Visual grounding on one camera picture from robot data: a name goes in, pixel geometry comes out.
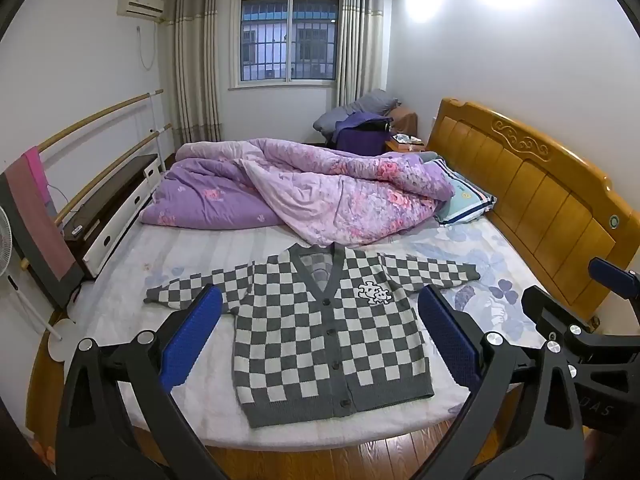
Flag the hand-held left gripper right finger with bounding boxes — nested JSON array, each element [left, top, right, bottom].
[[417, 285, 586, 480]]

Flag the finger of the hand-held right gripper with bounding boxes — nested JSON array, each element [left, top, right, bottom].
[[588, 257, 640, 311], [521, 286, 597, 347]]

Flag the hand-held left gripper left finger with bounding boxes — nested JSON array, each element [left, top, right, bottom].
[[54, 284, 228, 480]]

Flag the grey white checkered cardigan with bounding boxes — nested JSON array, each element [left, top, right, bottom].
[[144, 242, 482, 429]]

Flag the white floral bed sheet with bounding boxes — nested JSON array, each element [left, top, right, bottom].
[[70, 195, 551, 453]]

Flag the wooden headboard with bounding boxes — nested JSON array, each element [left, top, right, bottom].
[[427, 97, 633, 331]]

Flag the white standing fan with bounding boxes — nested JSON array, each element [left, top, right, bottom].
[[0, 205, 76, 363]]

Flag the blue striped pillow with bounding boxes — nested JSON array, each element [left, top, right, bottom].
[[425, 159, 497, 226]]

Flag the black white low cabinet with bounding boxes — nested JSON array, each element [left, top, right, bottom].
[[62, 154, 166, 278]]

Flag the purple floral quilt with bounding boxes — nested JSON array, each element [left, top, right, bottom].
[[139, 137, 456, 247]]

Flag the pink brown towel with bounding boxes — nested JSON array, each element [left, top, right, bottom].
[[0, 146, 86, 311]]

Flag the wooden nightstand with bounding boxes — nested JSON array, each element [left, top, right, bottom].
[[385, 135, 428, 154]]

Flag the dark purple cloth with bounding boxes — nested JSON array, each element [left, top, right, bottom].
[[332, 112, 393, 157]]

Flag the brown chair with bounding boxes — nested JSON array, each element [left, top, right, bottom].
[[390, 106, 418, 138]]

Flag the grey pillow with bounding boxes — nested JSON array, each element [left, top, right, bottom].
[[313, 89, 401, 133]]

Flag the beige striped curtain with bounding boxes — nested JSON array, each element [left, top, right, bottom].
[[335, 0, 386, 108], [167, 0, 223, 146]]

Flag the barred window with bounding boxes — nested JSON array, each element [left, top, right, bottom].
[[234, 0, 341, 86]]

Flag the white air conditioner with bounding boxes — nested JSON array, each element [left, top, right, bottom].
[[116, 0, 166, 23]]

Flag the short wooden wall rail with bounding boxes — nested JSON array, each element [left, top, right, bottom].
[[54, 124, 173, 226]]

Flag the long wooden wall rail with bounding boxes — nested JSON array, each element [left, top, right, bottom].
[[37, 89, 164, 153]]

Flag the air conditioner cable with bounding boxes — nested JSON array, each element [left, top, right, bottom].
[[136, 24, 157, 71]]

